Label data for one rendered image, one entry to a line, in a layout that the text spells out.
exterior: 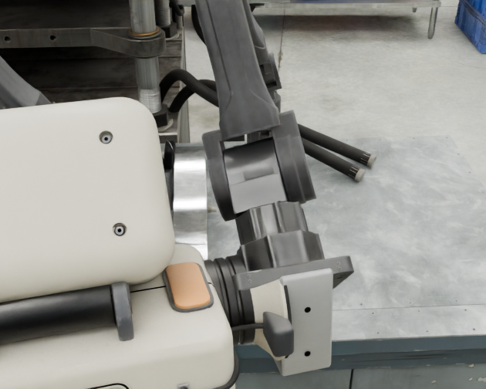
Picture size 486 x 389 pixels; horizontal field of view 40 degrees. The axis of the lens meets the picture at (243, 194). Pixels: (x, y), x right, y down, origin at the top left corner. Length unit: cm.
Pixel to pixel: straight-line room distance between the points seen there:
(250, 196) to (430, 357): 72
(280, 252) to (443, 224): 85
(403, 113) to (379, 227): 237
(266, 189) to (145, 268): 19
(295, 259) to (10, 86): 50
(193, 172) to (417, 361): 56
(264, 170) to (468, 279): 71
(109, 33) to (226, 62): 107
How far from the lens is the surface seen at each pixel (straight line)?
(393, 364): 130
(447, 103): 394
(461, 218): 149
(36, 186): 52
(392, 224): 143
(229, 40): 70
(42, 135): 53
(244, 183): 68
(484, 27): 465
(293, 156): 69
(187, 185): 133
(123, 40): 173
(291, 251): 64
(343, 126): 355
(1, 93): 97
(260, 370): 126
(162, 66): 220
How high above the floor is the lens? 162
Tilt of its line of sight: 33 degrees down
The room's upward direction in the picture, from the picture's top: straight up
